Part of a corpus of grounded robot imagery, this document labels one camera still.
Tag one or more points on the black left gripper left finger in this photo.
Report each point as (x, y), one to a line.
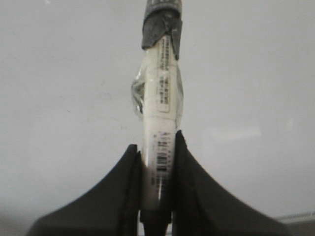
(108, 209)

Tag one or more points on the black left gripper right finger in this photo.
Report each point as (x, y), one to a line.
(202, 207)

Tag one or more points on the black dry-erase marker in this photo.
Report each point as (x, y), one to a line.
(157, 94)

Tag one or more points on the white whiteboard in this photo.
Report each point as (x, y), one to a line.
(66, 114)

